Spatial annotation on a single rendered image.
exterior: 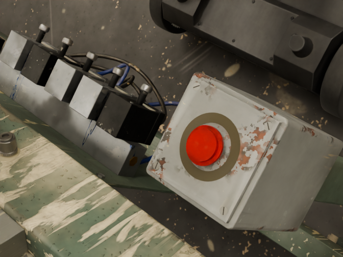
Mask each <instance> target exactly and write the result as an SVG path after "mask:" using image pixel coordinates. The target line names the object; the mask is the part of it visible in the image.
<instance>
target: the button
mask: <svg viewBox="0 0 343 257"><path fill-rule="evenodd" d="M223 147H224V142H223V138H222V135H221V133H220V132H219V131H218V130H217V129H216V128H214V127H212V126H210V125H201V126H198V127H196V128H195V129H194V130H193V131H192V132H191V133H190V135H189V136H188V139H187V142H186V152H187V155H188V157H189V159H190V160H191V161H192V162H193V163H194V164H196V165H199V166H210V165H212V164H214V163H215V162H216V161H217V160H218V159H219V158H220V156H221V154H222V152H223Z"/></svg>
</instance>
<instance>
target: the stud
mask: <svg viewBox="0 0 343 257"><path fill-rule="evenodd" d="M17 150H18V149H17V143H16V138H15V135H14V134H13V133H11V132H3V133H1V134H0V154H1V155H2V156H6V157H9V156H12V155H14V154H16V153H17Z"/></svg>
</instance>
